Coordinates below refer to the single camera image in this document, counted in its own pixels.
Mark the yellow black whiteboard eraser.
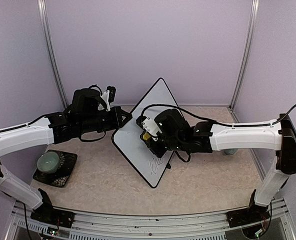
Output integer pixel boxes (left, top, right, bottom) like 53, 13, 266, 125
140, 131, 151, 141

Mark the pale green ceramic bowl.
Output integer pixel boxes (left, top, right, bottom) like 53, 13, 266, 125
37, 151, 59, 174

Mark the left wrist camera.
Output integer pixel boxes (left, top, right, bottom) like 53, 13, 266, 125
98, 86, 116, 112

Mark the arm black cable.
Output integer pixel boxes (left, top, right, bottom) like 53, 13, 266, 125
140, 100, 296, 163
79, 132, 107, 143

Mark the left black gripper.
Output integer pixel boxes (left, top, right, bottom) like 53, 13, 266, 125
79, 106, 133, 134

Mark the white whiteboard black frame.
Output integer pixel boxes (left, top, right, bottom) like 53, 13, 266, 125
112, 78, 177, 189

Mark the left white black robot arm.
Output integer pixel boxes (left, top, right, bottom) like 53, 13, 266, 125
0, 85, 132, 228

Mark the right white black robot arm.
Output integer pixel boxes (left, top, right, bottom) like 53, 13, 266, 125
137, 107, 296, 228

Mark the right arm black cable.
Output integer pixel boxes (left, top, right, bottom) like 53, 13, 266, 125
140, 100, 296, 163

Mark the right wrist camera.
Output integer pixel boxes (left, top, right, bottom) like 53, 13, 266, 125
136, 115, 162, 140

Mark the right aluminium corner post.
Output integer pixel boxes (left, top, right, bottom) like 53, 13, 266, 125
229, 0, 259, 112

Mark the aluminium front rail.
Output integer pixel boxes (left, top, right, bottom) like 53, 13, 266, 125
3, 198, 296, 240

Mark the aluminium corner post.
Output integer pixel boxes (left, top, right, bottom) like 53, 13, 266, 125
229, 0, 259, 112
37, 0, 69, 109

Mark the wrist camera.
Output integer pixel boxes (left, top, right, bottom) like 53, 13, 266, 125
136, 115, 162, 140
98, 86, 116, 112

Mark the light blue ceramic mug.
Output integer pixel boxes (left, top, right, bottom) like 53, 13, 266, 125
223, 148, 238, 156

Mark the left aluminium corner post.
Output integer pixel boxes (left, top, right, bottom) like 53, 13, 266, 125
37, 0, 69, 109

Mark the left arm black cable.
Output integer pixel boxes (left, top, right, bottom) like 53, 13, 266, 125
79, 132, 107, 143

